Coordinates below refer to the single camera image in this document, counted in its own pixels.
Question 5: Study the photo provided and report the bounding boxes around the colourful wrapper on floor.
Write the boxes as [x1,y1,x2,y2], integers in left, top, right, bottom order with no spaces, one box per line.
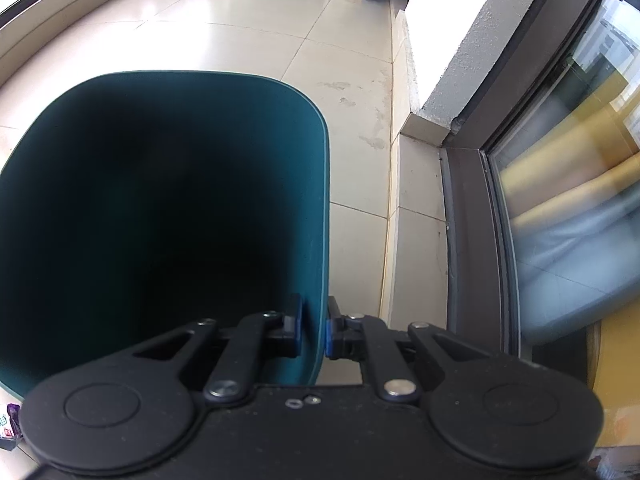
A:
[0,403,23,451]

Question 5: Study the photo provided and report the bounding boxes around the sliding glass door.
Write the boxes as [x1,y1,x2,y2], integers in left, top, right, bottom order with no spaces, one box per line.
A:
[439,0,640,401]

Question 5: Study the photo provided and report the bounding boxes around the dark teal trash bin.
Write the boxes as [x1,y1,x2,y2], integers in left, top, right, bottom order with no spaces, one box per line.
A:
[1,70,330,396]

